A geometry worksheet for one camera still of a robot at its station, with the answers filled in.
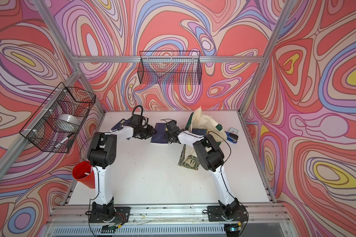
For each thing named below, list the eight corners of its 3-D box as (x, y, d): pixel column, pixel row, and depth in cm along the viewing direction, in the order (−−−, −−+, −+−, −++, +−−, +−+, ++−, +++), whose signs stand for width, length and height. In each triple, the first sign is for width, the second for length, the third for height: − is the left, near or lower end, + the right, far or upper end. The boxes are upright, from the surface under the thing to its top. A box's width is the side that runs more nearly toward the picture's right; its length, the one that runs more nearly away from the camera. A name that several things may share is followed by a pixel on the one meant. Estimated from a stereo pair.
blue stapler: (227, 143, 103) (229, 139, 99) (225, 135, 107) (227, 131, 103) (236, 143, 103) (238, 139, 99) (234, 135, 107) (236, 131, 103)
